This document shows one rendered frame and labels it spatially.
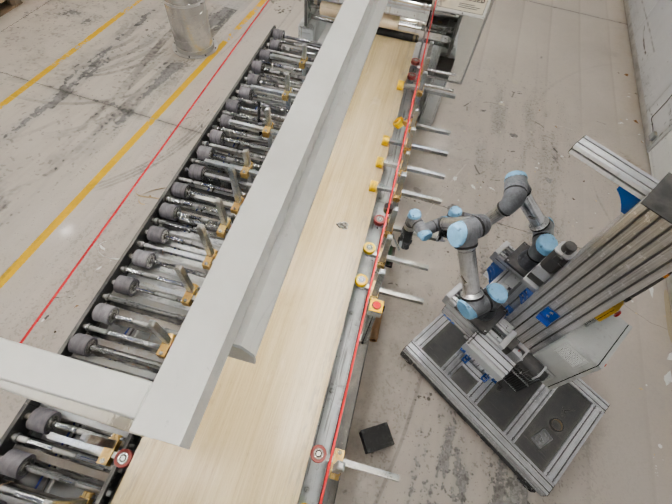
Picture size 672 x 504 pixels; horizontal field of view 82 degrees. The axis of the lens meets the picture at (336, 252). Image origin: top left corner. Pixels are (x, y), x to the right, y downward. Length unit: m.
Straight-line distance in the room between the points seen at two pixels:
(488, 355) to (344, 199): 1.38
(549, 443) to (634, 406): 0.97
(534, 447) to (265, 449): 1.88
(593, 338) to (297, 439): 1.58
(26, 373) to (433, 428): 2.80
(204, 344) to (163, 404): 0.09
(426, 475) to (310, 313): 1.47
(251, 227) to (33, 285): 3.46
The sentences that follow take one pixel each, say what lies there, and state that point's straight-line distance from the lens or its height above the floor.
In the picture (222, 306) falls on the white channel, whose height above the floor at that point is 2.46.
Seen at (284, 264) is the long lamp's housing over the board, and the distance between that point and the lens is 0.77.
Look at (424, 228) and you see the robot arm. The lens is 2.28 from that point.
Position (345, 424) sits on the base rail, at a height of 0.70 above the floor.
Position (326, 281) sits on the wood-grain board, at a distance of 2.39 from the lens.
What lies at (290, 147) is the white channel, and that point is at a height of 2.46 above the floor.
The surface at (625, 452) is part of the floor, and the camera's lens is 3.84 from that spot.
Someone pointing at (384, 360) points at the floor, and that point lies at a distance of 3.20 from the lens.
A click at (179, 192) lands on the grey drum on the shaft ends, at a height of 0.83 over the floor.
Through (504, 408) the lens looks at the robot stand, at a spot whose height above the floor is 0.21.
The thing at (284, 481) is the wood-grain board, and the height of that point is 0.90.
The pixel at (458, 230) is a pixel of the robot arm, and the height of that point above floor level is 1.57.
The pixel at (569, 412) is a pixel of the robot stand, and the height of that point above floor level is 0.21.
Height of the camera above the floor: 3.02
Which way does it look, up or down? 58 degrees down
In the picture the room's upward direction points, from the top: 8 degrees clockwise
